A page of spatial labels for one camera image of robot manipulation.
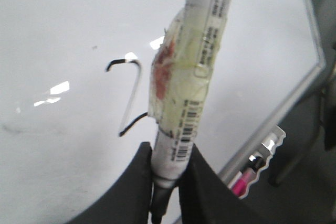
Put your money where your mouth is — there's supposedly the pink marker in tray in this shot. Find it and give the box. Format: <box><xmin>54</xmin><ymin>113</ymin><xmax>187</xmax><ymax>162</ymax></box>
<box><xmin>231</xmin><ymin>168</ymin><xmax>256</xmax><ymax>197</ymax></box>

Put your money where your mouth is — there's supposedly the black marker in tray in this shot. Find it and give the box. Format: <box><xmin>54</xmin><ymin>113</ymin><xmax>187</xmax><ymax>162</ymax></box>
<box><xmin>248</xmin><ymin>156</ymin><xmax>266</xmax><ymax>173</ymax></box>

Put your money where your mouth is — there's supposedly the white taped whiteboard marker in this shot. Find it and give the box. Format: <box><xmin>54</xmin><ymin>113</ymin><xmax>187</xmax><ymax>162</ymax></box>
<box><xmin>147</xmin><ymin>0</ymin><xmax>239</xmax><ymax>224</ymax></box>

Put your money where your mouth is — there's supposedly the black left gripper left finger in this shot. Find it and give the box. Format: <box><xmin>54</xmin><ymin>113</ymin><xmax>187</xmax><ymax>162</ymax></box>
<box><xmin>68</xmin><ymin>142</ymin><xmax>152</xmax><ymax>223</ymax></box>

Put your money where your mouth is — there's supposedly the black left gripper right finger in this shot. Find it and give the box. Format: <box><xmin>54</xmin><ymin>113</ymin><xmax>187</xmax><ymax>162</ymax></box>
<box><xmin>178</xmin><ymin>145</ymin><xmax>265</xmax><ymax>224</ymax></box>

